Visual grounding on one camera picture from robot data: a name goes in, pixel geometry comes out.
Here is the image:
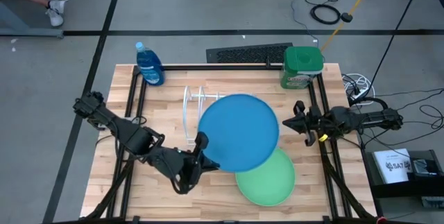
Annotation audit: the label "long black cable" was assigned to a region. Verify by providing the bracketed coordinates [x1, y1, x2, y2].
[370, 0, 427, 88]

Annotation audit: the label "blue dish soap bottle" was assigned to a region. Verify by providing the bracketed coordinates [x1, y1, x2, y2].
[135, 41, 166, 87]

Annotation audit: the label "person's white shoe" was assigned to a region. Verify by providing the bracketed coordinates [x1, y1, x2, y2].
[45, 0, 66, 28]

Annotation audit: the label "blue plastic plate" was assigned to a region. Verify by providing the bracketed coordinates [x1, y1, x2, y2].
[197, 93, 280, 173]

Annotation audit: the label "yellow cable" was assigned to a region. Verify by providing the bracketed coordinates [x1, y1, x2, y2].
[319, 0, 378, 52]

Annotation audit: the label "coiled black cable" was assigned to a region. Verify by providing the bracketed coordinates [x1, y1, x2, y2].
[309, 3, 342, 26]

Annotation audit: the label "black aluminium table frame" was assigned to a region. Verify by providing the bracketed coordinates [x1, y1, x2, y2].
[81, 63, 379, 224]

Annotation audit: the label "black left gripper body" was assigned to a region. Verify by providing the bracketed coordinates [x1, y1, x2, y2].
[147, 131, 211, 196]

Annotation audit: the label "green Cascade detergent tub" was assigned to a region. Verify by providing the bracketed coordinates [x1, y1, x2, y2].
[279, 46, 325, 90]

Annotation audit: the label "grey electronic device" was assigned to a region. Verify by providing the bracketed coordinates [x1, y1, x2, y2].
[411, 159, 438, 177]

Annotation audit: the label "black cart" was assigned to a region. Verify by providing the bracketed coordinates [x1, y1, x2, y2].
[360, 147, 444, 224]

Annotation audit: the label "loose black cables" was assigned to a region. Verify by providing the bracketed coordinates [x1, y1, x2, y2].
[376, 88, 444, 150]

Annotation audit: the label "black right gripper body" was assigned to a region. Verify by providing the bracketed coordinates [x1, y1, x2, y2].
[293, 100, 336, 148]

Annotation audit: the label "white SA7 booklet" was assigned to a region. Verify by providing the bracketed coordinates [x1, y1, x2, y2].
[373, 148, 413, 185]

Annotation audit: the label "light green plastic plate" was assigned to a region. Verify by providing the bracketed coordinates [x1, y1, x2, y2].
[234, 146, 296, 207]

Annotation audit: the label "white wire dish rack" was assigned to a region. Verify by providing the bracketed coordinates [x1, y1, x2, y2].
[182, 85, 228, 148]

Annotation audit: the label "grey metal bench base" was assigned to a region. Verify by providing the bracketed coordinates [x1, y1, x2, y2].
[0, 1, 65, 40]

